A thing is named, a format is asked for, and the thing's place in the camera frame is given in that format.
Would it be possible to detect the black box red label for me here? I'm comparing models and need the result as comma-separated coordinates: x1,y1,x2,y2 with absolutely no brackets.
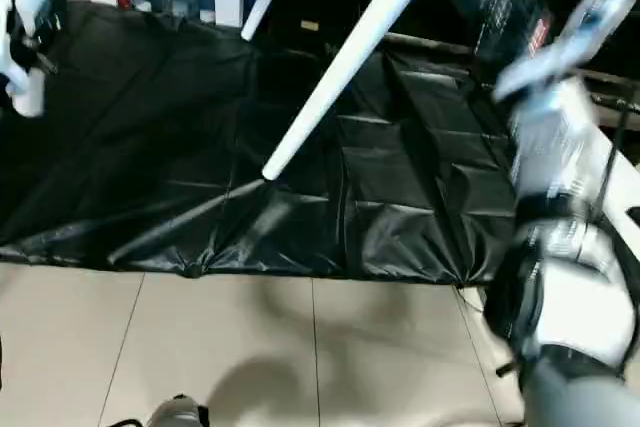
472,0,557,66

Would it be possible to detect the black plastic mat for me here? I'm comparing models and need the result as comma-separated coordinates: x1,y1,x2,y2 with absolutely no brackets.
0,0,544,289

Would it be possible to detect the dark left robot foot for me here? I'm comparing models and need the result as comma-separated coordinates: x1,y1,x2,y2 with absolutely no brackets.
148,393,207,427

